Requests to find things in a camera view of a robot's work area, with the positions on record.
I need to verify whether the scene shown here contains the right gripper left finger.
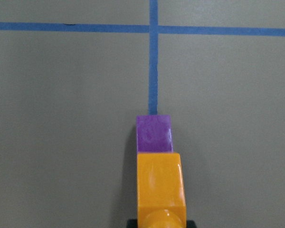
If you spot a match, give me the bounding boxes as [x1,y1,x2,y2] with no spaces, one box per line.
[126,220,138,228]

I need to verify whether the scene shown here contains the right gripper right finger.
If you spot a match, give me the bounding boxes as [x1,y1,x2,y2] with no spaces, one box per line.
[186,220,197,228]

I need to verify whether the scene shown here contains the orange trapezoid block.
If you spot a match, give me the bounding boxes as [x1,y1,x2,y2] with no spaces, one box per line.
[137,152,187,228]

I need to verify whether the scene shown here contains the purple trapezoid block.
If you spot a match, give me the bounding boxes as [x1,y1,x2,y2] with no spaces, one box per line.
[136,115,173,153]

